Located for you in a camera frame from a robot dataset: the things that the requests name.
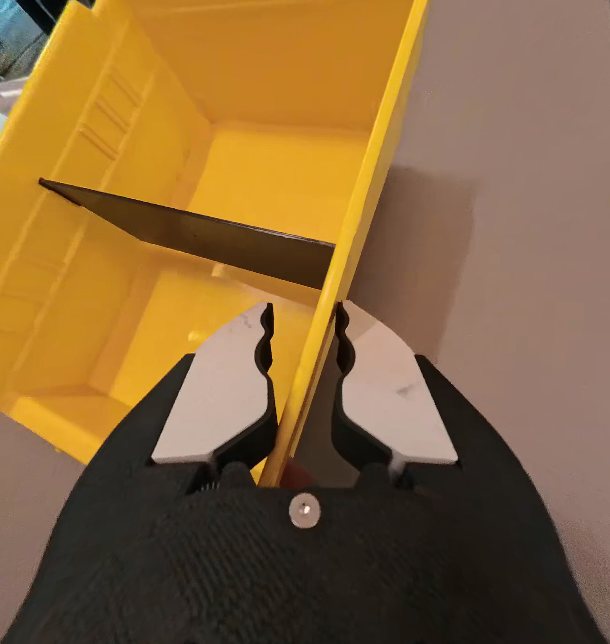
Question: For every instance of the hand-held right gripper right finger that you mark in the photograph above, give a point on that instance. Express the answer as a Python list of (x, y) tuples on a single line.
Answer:
[(390, 397)]

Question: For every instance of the yellow plastic bin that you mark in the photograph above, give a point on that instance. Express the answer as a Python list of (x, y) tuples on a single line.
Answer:
[(265, 65)]

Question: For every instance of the grey desk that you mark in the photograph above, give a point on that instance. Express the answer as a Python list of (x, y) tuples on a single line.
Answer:
[(536, 251)]

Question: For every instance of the black bin divider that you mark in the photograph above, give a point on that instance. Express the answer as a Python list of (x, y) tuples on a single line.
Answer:
[(224, 236)]

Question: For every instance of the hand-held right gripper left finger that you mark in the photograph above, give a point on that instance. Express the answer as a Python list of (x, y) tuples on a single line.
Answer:
[(219, 402)]

